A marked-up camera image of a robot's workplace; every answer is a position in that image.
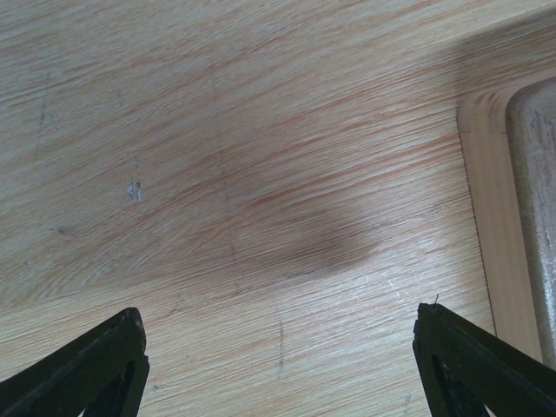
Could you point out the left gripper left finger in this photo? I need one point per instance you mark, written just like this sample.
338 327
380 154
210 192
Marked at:
100 373

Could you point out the wooden chess board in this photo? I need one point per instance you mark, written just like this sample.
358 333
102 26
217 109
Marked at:
507 135

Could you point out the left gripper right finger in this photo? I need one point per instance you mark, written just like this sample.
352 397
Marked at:
465 371

